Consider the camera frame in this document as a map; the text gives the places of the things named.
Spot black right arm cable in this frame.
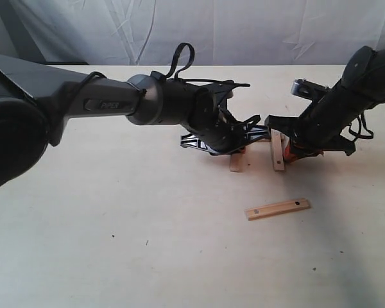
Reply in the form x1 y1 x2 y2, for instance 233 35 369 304
348 110 375 141

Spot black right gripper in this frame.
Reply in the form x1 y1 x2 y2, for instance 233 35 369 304
264 90 356 161

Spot plain wood strip top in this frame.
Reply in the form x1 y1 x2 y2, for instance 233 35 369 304
269 129 286 147

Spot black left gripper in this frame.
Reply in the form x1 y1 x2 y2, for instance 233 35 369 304
180 107 271 156

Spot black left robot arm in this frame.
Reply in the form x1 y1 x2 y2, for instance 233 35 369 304
0 55 270 186

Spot wood strip two magnets bottom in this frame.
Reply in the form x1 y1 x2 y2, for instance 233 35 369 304
244 198 311 221

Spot white backdrop cloth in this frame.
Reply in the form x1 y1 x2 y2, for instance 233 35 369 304
0 1 385 65

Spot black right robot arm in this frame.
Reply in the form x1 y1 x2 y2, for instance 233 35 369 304
264 46 385 163

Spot wood strip two magnets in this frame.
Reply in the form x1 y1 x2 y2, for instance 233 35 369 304
244 198 311 221
270 142 285 172

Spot plain wood strip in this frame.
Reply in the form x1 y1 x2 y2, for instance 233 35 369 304
229 151 245 173
269 129 286 147

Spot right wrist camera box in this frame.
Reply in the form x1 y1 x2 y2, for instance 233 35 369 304
291 79 330 101

